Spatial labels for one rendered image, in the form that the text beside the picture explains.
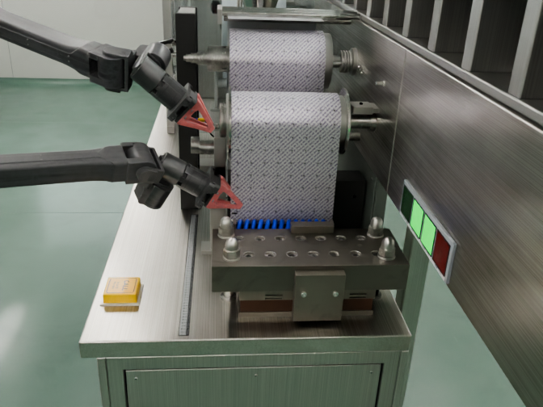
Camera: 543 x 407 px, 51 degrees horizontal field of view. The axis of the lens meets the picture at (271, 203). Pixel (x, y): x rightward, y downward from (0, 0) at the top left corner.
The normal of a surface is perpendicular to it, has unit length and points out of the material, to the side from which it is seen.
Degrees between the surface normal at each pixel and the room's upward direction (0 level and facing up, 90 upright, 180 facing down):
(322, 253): 0
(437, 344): 0
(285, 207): 90
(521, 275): 90
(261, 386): 90
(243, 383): 90
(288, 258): 0
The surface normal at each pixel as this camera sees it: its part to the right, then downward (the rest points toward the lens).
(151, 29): 0.08, 0.42
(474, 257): -1.00, 0.00
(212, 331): 0.04, -0.91
